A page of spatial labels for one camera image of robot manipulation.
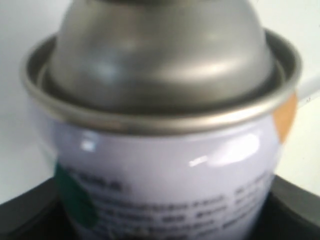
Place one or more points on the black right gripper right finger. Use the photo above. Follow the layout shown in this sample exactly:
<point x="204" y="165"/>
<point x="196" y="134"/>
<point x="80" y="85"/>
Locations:
<point x="290" y="213"/>

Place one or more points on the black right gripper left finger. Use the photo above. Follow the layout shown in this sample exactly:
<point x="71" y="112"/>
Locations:
<point x="37" y="214"/>

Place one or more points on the spray can with coloured dots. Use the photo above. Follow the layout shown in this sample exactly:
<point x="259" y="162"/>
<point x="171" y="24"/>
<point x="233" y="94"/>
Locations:
<point x="162" y="119"/>

